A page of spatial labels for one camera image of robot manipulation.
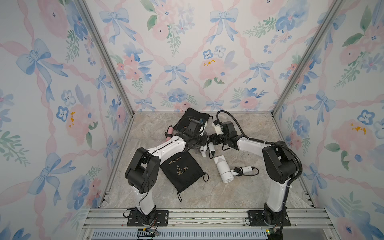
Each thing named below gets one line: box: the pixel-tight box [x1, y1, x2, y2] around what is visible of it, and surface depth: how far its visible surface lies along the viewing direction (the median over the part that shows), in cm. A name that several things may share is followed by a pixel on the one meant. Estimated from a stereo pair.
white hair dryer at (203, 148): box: [200, 142, 216, 158], surface depth 92 cm
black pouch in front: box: [159, 150, 205, 192], surface depth 90 cm
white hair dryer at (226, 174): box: [213, 155, 260, 184], surface depth 88 cm
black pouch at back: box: [173, 107, 214, 132], surface depth 121 cm
